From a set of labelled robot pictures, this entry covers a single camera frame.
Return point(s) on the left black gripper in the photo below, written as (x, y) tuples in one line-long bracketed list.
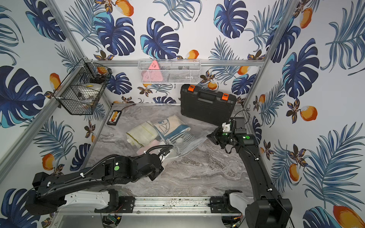
[(155, 172)]

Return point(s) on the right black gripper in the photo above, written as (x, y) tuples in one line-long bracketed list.
[(214, 135)]

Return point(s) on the pink towel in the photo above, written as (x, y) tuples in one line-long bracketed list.
[(143, 149)]

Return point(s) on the cream striped towel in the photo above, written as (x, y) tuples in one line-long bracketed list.
[(142, 135)]

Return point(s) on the blue white patterned towel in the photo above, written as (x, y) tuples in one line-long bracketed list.
[(170, 126)]

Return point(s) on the clear plastic vacuum bag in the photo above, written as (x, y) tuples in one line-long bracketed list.
[(134, 118)]

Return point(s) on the black white striped towel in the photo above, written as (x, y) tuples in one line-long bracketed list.
[(183, 142)]

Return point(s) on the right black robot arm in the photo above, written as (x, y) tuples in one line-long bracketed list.
[(262, 187)]

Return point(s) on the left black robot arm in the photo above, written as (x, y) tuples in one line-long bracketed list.
[(50, 191)]

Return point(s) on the black plastic tool case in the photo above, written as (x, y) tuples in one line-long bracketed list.
[(207, 106)]

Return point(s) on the small black battery box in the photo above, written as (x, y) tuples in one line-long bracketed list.
[(114, 117)]

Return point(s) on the pink triangular object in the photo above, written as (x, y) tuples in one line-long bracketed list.
[(153, 74)]

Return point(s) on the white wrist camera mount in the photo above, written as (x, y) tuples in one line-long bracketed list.
[(226, 127)]

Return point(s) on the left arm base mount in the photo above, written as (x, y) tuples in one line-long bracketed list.
[(118, 204)]

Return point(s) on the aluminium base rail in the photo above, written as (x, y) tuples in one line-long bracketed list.
[(165, 206)]

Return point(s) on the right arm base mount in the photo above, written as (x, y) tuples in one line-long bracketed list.
[(232, 201)]

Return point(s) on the clear mesh wall tray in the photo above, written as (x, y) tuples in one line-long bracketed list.
[(175, 71)]

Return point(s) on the black wire basket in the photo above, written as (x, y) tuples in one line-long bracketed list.
[(81, 90)]

